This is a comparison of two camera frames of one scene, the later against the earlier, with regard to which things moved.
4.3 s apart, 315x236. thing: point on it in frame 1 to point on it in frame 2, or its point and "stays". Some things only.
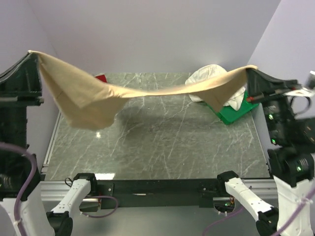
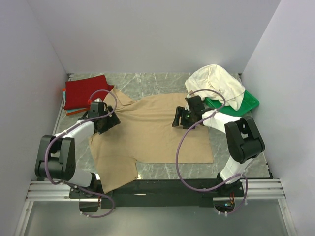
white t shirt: x=206 y=73 stays
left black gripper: x=21 y=98 to x=108 y=122
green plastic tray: x=229 y=115 stays
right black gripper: x=268 y=96 to x=183 y=118
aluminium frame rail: x=54 y=191 stays
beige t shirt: x=87 y=105 to x=145 y=134
